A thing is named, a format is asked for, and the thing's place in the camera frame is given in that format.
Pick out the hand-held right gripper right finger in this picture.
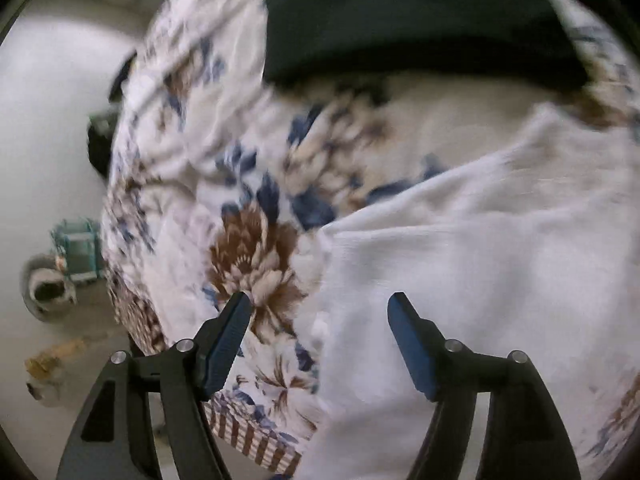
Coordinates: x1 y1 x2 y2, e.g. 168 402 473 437
387 292 583 480

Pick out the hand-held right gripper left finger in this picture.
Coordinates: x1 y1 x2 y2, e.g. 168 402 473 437
56 291 253 480

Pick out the white cloth garment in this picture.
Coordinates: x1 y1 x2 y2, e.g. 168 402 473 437
295 103 640 480

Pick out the floral printed bed sheet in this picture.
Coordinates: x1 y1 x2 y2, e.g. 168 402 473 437
100 0 640 480

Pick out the teal crate on floor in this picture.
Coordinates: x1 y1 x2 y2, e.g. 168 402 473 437
50 218 105 286

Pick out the brown slipper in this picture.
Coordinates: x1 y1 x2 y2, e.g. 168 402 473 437
25 336 101 376

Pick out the grey round bowl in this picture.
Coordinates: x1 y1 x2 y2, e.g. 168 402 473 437
20 254 78 319

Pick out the black bag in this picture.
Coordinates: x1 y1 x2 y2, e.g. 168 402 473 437
88 51 138 179

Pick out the dark green cloth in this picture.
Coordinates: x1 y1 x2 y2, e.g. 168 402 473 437
262 0 590 92

